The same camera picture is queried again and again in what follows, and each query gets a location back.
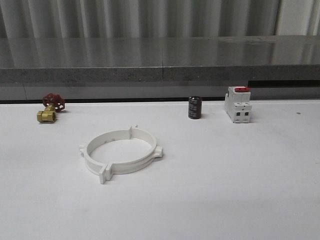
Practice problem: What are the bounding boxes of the white half pipe clamp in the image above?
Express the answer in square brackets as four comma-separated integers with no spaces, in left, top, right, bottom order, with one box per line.
[99,127,163,184]
[79,127,136,184]

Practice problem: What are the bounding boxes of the black cylindrical capacitor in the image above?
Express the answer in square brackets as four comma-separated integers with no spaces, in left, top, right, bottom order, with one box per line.
[188,96,202,120]

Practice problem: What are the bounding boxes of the grey stone counter ledge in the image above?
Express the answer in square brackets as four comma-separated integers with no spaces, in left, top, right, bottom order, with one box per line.
[0,36,320,101]

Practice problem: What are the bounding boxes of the brass valve red handwheel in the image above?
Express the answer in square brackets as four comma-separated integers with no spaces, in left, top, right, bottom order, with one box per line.
[37,93,65,123]

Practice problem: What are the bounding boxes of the white circuit breaker red switch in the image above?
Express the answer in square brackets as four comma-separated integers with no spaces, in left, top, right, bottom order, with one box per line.
[224,86,252,123]

